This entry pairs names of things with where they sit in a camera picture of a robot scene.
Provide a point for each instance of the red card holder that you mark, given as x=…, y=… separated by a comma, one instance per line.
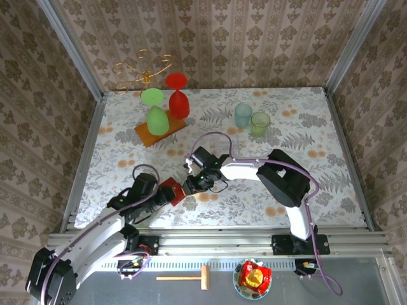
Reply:
x=177, y=197

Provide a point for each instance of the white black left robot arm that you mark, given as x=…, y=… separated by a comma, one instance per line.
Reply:
x=105, y=251

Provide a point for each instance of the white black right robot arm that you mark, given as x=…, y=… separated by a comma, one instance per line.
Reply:
x=241, y=171

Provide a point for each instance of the orange wooden rack base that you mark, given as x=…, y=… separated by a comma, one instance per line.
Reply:
x=144, y=135

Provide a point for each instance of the slotted metal strip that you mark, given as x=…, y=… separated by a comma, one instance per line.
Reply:
x=190, y=265

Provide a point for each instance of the green wine glass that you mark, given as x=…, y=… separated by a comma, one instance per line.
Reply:
x=157, y=122

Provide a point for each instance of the blue plastic tumbler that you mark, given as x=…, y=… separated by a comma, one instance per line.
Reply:
x=243, y=116

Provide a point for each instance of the red wine glass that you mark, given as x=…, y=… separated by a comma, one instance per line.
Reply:
x=178, y=105

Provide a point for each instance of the green plastic tumbler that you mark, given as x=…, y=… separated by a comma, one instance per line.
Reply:
x=260, y=124

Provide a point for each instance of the wooden mallet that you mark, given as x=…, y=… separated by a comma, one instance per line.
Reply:
x=206, y=278

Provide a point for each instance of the red yellow snack bag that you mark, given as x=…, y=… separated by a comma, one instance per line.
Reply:
x=254, y=278

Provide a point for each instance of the floral table cover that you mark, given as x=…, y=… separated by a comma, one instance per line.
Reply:
x=318, y=105

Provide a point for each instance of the grey metal panel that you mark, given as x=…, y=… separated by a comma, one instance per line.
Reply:
x=365, y=286

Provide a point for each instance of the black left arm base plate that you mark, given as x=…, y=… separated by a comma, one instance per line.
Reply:
x=151, y=244

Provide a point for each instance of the aluminium frame cross rail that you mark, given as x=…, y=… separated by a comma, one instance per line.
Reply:
x=216, y=244

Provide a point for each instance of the aluminium table side rail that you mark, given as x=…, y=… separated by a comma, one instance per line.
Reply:
x=337, y=120
x=83, y=159

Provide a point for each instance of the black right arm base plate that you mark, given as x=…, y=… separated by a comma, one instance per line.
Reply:
x=281, y=246

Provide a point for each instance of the aluminium frame post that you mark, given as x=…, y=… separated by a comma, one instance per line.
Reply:
x=73, y=51
x=352, y=47

